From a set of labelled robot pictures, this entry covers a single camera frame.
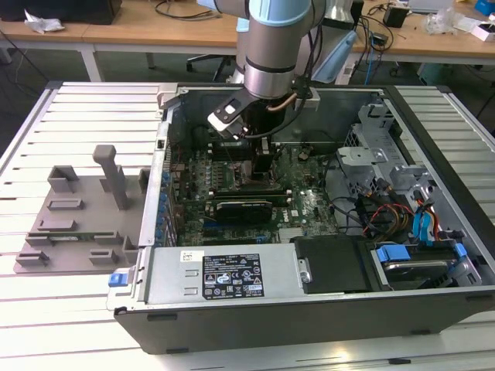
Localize silver chipset heatsink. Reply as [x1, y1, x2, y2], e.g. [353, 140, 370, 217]
[278, 227, 306, 243]

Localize crumpled white paper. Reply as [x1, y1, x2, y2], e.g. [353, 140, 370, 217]
[23, 9, 67, 34]

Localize black office chair base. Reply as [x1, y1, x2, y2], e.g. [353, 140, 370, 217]
[186, 53, 235, 83]

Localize silver power supply unit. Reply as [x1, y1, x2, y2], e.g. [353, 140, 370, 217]
[145, 245, 306, 305]

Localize black RAM slot bank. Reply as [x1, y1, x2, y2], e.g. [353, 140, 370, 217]
[207, 185, 292, 203]
[208, 139, 282, 162]

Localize black open PC case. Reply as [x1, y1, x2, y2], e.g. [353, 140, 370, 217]
[106, 83, 495, 355]

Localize wooden desk white legs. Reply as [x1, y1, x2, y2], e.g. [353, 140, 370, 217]
[0, 0, 248, 82]

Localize hard disk in blue carrier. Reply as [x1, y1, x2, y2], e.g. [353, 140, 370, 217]
[370, 242, 467, 291]

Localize thin metal locking lever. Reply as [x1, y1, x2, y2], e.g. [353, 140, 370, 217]
[218, 137, 234, 162]

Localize metal socket cover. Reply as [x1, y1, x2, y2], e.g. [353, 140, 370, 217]
[271, 148, 286, 186]

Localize large black equipment box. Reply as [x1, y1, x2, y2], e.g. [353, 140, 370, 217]
[0, 0, 123, 26]

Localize black graphics card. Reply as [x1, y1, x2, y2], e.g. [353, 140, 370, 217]
[213, 198, 274, 226]

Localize silver metal drive cage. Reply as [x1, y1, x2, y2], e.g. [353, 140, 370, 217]
[335, 96, 442, 209]

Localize small black box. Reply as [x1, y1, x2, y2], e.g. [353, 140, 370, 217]
[382, 5, 409, 29]

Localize black red yellow wire bundle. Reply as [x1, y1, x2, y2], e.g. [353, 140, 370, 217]
[355, 181, 415, 237]

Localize CPU socket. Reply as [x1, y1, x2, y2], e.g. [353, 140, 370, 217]
[230, 160, 277, 191]

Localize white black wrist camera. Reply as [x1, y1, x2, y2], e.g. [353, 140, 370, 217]
[207, 96, 253, 137]

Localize green motherboard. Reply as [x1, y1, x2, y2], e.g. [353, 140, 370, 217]
[169, 145, 341, 247]

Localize teal bin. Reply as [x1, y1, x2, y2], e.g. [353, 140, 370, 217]
[417, 61, 459, 86]

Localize white cardboard box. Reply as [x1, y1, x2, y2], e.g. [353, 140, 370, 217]
[469, 21, 495, 43]

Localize white power strip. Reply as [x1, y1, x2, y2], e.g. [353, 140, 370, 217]
[335, 60, 356, 85]

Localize gray parts rack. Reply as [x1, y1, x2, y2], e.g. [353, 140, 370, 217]
[14, 145, 152, 275]

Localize wooden desk with clutter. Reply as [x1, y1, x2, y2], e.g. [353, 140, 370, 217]
[350, 0, 495, 66]

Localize clear plastic bags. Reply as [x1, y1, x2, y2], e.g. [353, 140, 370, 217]
[423, 7, 479, 36]

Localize black plastic shroud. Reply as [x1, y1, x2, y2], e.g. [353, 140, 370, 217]
[292, 235, 374, 294]

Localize blue flat data wire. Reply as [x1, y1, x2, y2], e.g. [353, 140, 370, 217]
[411, 210, 436, 248]

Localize silver flat device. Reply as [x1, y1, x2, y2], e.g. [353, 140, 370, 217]
[408, 0, 454, 12]

